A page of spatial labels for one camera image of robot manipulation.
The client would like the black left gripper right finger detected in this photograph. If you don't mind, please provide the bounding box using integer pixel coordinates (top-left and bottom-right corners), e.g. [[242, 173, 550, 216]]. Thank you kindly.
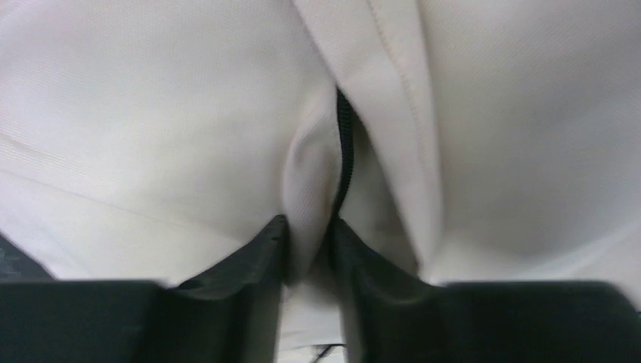
[[328, 219, 640, 363]]

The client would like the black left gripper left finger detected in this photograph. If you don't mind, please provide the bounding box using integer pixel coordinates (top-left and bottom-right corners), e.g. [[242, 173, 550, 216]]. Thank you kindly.
[[1, 216, 289, 362]]

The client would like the beige canvas backpack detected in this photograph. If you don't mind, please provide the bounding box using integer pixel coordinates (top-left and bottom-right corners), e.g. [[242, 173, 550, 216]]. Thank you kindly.
[[1, 1, 640, 362]]

